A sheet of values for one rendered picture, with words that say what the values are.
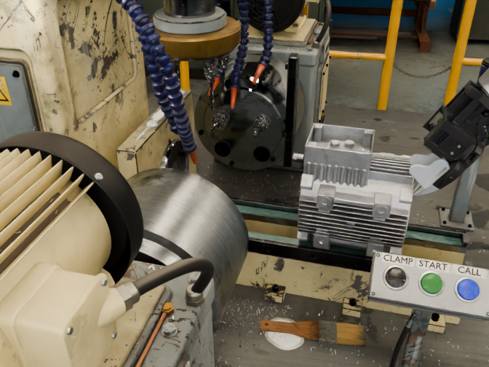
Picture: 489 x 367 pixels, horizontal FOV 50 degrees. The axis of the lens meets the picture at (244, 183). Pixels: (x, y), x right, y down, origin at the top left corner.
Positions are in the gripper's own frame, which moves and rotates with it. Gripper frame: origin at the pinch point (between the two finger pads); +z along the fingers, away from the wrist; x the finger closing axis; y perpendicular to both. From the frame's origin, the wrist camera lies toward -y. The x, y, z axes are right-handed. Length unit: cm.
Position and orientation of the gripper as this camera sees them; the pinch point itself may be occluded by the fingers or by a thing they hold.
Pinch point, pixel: (422, 192)
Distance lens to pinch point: 97.8
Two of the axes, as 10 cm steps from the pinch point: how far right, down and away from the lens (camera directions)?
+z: -4.8, 6.6, 5.7
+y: -8.4, -5.4, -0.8
